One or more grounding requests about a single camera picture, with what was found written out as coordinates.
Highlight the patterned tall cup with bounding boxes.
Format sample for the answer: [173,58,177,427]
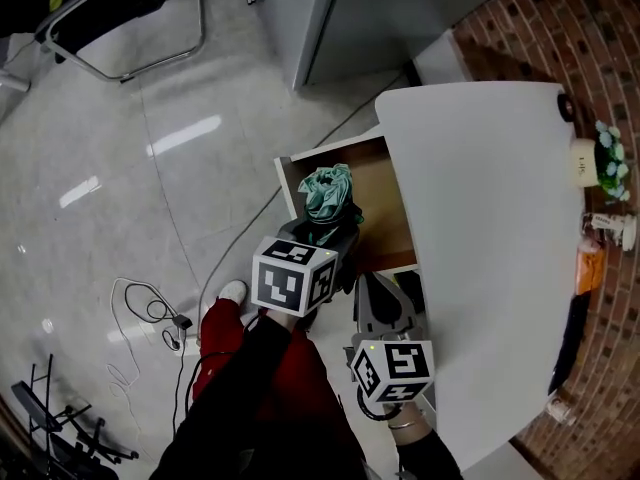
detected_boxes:
[582,211,638,253]

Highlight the small clear packet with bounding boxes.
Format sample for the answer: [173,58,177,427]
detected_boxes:
[544,397,577,425]

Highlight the person's red trousers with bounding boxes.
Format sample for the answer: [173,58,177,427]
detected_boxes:
[192,296,354,452]

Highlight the black folding stand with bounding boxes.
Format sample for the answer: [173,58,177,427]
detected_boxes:
[9,352,141,480]

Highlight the long grey floor cable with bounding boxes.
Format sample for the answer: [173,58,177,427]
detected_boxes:
[197,70,407,345]

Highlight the person's left forearm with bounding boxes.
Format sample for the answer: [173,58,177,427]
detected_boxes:
[197,311,302,422]

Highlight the black flat pouch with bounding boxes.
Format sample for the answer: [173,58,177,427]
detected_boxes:
[547,292,592,395]

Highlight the black floor cable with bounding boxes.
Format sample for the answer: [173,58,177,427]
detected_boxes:
[123,282,187,439]

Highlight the wooden drawer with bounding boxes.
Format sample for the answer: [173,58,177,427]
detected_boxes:
[273,135,419,275]

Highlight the black yellow box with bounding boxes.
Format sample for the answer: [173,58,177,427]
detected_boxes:
[392,270,427,315]

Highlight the white cabinet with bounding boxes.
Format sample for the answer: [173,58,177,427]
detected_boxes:
[349,81,585,480]

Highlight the person's right forearm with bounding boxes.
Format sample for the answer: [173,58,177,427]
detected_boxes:
[385,401,465,480]

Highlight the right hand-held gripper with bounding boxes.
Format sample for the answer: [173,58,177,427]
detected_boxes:
[349,273,435,422]

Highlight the white pot with flowers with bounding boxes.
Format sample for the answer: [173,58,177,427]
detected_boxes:
[569,120,633,205]

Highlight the black round lid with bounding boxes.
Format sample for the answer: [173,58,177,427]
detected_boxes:
[556,92,577,123]

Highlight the green cloth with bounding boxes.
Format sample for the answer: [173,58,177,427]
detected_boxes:
[298,163,365,249]

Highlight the orange snack packet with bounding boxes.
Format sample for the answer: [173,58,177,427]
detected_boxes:
[574,240,609,295]

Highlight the person's white shoe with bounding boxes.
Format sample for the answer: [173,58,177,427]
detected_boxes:
[218,279,249,307]

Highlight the white floor cable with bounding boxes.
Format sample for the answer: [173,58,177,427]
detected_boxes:
[106,277,177,462]

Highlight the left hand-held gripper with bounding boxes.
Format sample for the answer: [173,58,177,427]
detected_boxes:
[250,219,362,331]

